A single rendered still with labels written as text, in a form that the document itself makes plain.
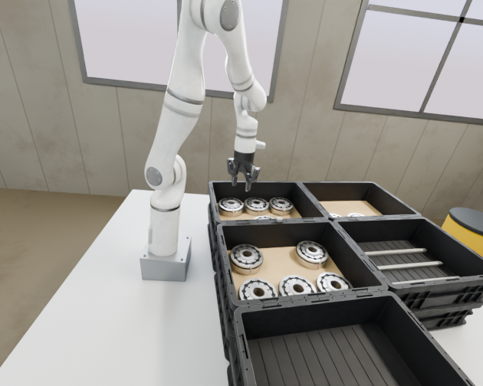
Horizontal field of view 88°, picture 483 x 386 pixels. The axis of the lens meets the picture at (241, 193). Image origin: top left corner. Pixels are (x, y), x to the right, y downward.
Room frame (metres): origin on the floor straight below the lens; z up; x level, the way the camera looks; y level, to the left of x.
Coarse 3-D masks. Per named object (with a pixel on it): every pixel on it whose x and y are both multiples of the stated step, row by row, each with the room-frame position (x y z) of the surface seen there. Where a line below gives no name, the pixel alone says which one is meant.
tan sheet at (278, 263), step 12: (228, 252) 0.62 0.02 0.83; (264, 252) 0.64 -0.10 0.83; (276, 252) 0.65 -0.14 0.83; (288, 252) 0.66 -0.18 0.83; (264, 264) 0.59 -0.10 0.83; (276, 264) 0.59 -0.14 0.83; (288, 264) 0.60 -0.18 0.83; (300, 264) 0.61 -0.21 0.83; (240, 276) 0.53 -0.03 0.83; (252, 276) 0.53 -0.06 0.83; (264, 276) 0.54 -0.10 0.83; (276, 276) 0.54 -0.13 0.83; (312, 276) 0.56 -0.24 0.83; (276, 288) 0.50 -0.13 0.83
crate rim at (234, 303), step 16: (224, 224) 0.63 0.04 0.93; (240, 224) 0.64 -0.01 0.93; (256, 224) 0.66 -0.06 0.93; (272, 224) 0.67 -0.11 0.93; (288, 224) 0.68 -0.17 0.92; (224, 240) 0.56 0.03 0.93; (224, 256) 0.50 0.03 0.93; (224, 272) 0.46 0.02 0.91; (368, 288) 0.44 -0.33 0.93; (384, 288) 0.45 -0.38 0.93; (240, 304) 0.36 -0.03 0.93; (256, 304) 0.36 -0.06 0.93
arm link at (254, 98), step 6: (252, 84) 0.78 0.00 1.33; (258, 84) 0.82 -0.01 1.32; (240, 90) 0.77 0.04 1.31; (246, 90) 0.77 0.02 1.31; (252, 90) 0.79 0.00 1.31; (258, 90) 0.81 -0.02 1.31; (246, 96) 0.79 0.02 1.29; (252, 96) 0.79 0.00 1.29; (258, 96) 0.81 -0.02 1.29; (264, 96) 0.84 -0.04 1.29; (246, 102) 0.83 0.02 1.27; (252, 102) 0.80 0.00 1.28; (258, 102) 0.81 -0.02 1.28; (264, 102) 0.84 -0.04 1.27; (246, 108) 0.84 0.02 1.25; (252, 108) 0.82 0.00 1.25; (258, 108) 0.82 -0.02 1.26
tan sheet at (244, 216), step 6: (294, 210) 0.94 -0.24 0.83; (222, 216) 0.83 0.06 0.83; (240, 216) 0.84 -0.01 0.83; (246, 216) 0.85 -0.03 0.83; (252, 216) 0.85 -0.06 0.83; (270, 216) 0.87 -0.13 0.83; (276, 216) 0.87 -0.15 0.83; (282, 216) 0.88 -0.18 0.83; (288, 216) 0.88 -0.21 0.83; (294, 216) 0.89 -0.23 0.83; (300, 216) 0.89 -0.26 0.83
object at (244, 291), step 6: (246, 282) 0.48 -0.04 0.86; (252, 282) 0.49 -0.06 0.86; (258, 282) 0.49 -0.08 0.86; (264, 282) 0.49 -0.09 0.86; (240, 288) 0.46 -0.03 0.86; (246, 288) 0.46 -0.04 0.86; (270, 288) 0.47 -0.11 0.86; (240, 294) 0.44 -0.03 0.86; (246, 294) 0.44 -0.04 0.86; (270, 294) 0.45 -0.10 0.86; (276, 294) 0.45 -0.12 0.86
